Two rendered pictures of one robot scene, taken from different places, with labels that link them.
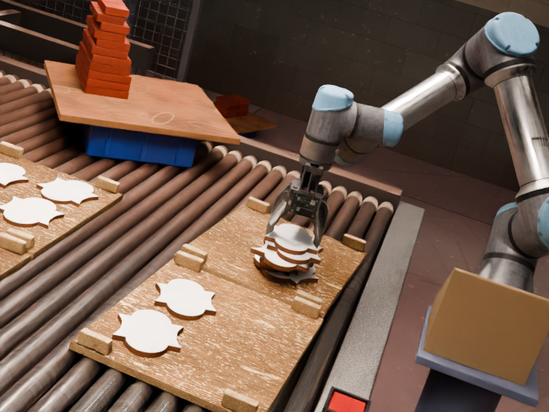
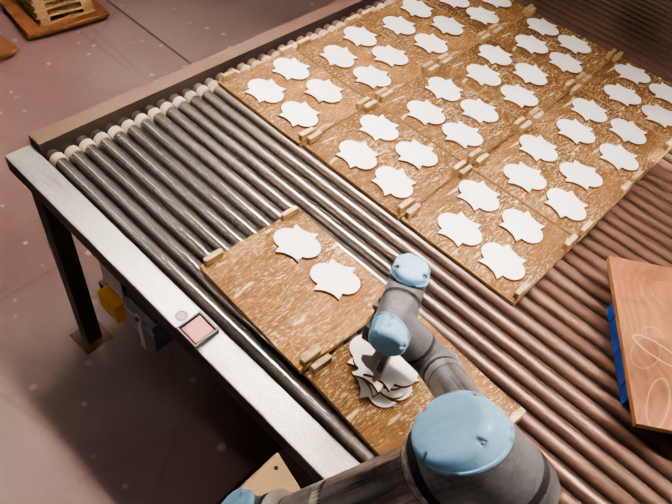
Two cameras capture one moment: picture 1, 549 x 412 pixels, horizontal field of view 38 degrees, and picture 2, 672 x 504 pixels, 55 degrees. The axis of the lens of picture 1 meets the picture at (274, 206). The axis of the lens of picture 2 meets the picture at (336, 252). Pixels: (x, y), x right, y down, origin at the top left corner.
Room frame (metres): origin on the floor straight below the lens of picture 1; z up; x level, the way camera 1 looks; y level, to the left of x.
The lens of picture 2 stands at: (1.84, -0.84, 2.30)
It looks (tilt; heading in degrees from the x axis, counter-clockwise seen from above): 50 degrees down; 116
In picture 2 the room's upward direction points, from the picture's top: 10 degrees clockwise
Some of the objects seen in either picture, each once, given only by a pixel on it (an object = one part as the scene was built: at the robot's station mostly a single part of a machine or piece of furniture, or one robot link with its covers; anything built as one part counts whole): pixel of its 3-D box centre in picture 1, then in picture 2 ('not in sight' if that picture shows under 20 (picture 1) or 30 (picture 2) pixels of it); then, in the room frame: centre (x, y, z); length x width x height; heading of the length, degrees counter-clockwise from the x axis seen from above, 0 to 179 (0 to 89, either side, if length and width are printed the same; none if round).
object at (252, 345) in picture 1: (208, 332); (298, 283); (1.32, 0.05, 0.93); 0.41 x 0.35 x 0.02; 167
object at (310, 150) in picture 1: (319, 150); not in sight; (1.63, -0.06, 1.23); 0.08 x 0.08 x 0.05
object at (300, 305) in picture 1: (305, 307); (310, 356); (1.48, -0.12, 0.95); 0.06 x 0.02 x 0.03; 77
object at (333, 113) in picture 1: (331, 114); (406, 283); (1.63, -0.06, 1.31); 0.09 x 0.08 x 0.11; 105
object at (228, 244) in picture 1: (277, 256); (414, 394); (1.73, -0.04, 0.93); 0.41 x 0.35 x 0.02; 166
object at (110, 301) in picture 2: not in sight; (114, 284); (0.83, -0.16, 0.74); 0.09 x 0.08 x 0.24; 170
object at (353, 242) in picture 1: (354, 242); not in sight; (1.88, -0.22, 0.95); 0.06 x 0.02 x 0.03; 76
